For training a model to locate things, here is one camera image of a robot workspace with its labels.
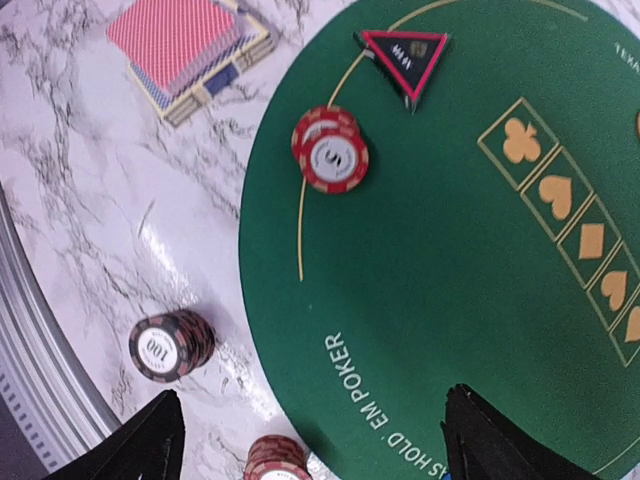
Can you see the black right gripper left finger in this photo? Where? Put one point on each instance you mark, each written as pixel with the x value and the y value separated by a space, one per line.
pixel 150 445

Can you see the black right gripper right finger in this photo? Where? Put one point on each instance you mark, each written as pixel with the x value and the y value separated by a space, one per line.
pixel 482 443

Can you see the black hundred chip stack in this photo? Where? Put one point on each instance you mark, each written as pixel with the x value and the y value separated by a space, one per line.
pixel 169 346

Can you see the red five chip stack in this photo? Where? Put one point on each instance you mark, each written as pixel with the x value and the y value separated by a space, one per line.
pixel 276 457

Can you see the red chips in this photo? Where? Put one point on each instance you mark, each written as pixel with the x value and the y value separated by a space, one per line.
pixel 330 150

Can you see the triangular all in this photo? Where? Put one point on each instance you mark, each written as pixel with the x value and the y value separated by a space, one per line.
pixel 407 58

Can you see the round green poker mat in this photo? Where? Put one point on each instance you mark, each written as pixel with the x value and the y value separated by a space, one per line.
pixel 494 240

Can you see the card deck box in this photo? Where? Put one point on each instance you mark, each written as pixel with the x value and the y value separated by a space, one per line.
pixel 254 44

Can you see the red playing card deck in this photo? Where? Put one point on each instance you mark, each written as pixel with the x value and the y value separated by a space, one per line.
pixel 173 40

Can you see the aluminium front rail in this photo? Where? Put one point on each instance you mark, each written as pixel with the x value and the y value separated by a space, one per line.
pixel 48 392

